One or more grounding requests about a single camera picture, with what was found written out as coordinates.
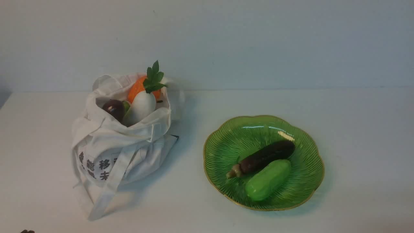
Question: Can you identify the long dark purple eggplant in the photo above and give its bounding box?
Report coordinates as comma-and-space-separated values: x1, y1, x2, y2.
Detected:
226, 140, 295, 179

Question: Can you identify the small green vegetable in bag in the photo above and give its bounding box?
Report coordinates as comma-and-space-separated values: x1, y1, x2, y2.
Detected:
122, 101, 130, 114

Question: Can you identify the white radish with green leaves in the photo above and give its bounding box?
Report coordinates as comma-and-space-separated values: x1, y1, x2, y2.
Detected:
123, 60, 168, 127

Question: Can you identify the green glass plate gold rim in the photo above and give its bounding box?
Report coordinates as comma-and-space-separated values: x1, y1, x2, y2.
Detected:
203, 115, 325, 211

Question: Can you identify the orange carrot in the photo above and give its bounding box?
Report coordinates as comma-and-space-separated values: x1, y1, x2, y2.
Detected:
127, 75, 161, 103

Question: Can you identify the white cloth tote bag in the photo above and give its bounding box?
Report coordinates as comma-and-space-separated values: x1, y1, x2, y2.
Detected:
71, 73, 185, 221

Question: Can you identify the dark purple round eggplant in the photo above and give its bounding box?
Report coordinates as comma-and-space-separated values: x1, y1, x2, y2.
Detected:
102, 99, 126, 123

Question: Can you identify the light green cucumber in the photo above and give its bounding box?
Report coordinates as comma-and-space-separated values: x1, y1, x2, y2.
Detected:
245, 160, 292, 202

